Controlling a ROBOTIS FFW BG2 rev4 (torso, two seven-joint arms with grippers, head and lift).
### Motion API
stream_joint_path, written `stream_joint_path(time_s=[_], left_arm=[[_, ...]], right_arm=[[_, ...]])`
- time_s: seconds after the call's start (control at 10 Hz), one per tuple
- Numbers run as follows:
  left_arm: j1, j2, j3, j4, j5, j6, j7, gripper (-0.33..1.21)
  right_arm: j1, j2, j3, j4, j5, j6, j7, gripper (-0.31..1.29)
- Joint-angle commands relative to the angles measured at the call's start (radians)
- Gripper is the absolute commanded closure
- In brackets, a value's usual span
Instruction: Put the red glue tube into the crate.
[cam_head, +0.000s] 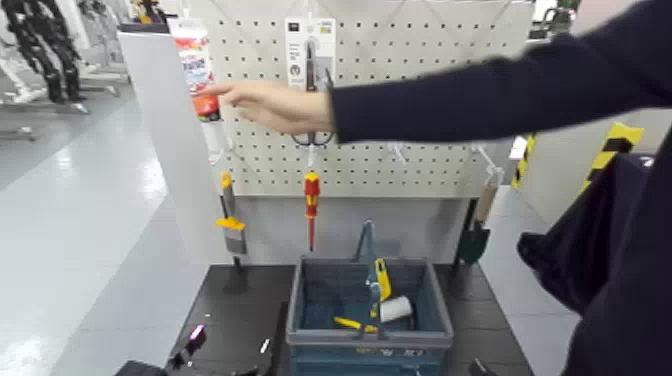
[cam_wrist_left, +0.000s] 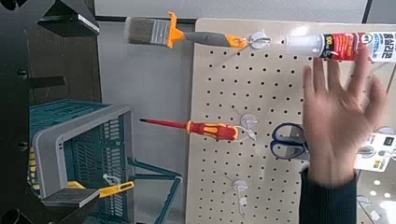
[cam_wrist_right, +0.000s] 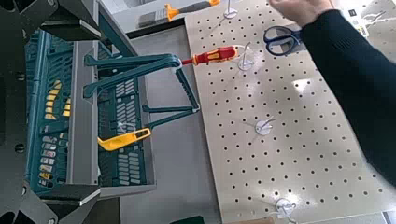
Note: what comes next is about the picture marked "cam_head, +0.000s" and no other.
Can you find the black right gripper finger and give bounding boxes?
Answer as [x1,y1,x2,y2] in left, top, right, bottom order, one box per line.
[468,357,498,376]

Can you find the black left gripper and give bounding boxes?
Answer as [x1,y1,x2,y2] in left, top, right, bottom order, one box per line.
[114,325,275,376]

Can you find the red and white glue tube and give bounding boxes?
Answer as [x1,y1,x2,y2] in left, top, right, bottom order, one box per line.
[167,17,230,165]

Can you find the forearm in dark navy sleeve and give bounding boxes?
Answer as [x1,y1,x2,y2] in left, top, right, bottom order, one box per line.
[329,0,672,145]

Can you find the teal plastic crate grey rim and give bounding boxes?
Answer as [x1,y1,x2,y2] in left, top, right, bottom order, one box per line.
[285,256,455,376]

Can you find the person's bare hand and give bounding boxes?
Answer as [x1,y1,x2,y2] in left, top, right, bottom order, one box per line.
[198,79,336,136]

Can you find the person's dark navy torso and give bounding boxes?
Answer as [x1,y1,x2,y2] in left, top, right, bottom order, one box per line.
[516,125,672,376]

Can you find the red yellow screwdriver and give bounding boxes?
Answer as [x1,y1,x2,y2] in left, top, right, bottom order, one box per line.
[304,170,321,252]

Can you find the white grey display stand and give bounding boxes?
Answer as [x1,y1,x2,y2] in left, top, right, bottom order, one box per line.
[117,0,537,266]

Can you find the yellow black striped corner guard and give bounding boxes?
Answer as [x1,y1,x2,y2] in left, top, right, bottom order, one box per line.
[511,133,538,191]
[579,121,646,197]

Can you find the beige perforated pegboard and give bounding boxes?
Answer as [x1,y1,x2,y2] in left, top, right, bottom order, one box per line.
[188,0,535,200]

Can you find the blue scissors on white card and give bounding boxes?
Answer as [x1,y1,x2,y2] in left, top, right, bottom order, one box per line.
[284,17,337,148]

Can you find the black humanoid robot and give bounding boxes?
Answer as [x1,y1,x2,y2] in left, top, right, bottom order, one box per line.
[0,0,88,104]

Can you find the yellow and black machine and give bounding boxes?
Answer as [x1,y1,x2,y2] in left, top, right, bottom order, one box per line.
[130,0,165,25]

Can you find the dark equipment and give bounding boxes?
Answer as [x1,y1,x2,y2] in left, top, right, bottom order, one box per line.
[530,0,582,41]

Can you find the white paint roller yellow handle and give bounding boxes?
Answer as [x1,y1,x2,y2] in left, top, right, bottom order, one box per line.
[367,257,416,324]

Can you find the wood handled dark trowel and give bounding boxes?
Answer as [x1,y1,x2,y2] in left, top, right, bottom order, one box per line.
[455,180,500,266]

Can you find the orange and grey handled scraper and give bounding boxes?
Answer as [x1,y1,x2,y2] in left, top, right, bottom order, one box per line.
[216,172,248,257]

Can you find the yellow handled tool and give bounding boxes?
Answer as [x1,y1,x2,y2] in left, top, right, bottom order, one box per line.
[334,316,380,334]

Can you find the white robot support frame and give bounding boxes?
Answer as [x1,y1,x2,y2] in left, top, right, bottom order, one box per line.
[0,49,132,143]

